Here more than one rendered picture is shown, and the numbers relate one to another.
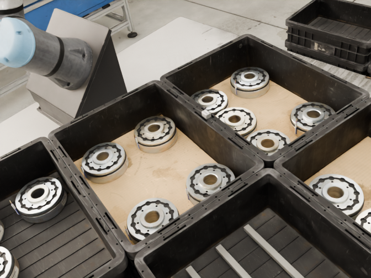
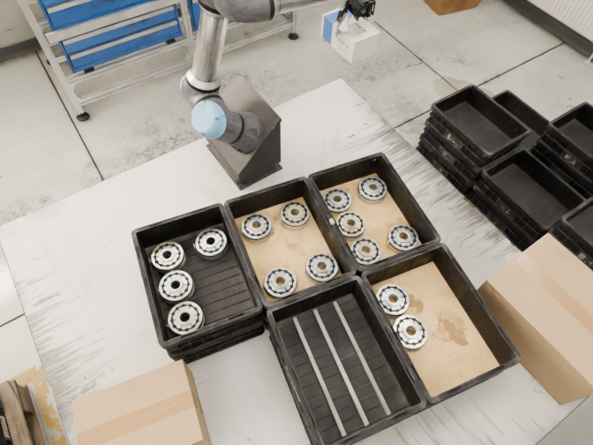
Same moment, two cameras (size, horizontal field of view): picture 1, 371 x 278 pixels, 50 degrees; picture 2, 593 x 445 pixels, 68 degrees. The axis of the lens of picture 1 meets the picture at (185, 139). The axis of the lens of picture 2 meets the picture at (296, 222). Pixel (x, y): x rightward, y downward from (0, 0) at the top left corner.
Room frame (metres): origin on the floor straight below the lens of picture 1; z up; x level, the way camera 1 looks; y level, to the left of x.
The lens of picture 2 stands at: (-0.09, 0.02, 2.11)
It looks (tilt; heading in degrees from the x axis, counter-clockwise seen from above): 58 degrees down; 3
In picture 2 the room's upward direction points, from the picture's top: 3 degrees clockwise
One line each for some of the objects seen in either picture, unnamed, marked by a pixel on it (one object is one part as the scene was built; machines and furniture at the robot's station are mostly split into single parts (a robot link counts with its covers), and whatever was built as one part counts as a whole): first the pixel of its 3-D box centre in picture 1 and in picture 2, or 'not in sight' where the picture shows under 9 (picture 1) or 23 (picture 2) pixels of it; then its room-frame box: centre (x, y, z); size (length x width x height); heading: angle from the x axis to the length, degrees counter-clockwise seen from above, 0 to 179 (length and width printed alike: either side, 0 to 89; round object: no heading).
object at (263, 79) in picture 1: (249, 78); (372, 187); (0.87, -0.20, 0.86); 0.10 x 0.10 x 0.01
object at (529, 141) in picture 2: not in sight; (506, 133); (1.81, -1.09, 0.26); 0.40 x 0.30 x 0.23; 38
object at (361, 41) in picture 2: not in sight; (349, 33); (1.41, -0.07, 1.10); 0.20 x 0.12 x 0.09; 38
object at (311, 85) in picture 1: (256, 106); (368, 216); (0.74, -0.18, 0.87); 0.40 x 0.30 x 0.11; 28
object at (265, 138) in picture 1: (267, 143); (365, 250); (0.61, -0.17, 0.86); 0.05 x 0.05 x 0.01
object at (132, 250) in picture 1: (147, 151); (287, 237); (0.60, 0.08, 0.92); 0.40 x 0.30 x 0.02; 28
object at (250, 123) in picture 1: (234, 121); (350, 223); (0.71, -0.12, 0.86); 0.10 x 0.10 x 0.01
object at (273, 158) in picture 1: (255, 89); (371, 208); (0.74, -0.18, 0.92); 0.40 x 0.30 x 0.02; 28
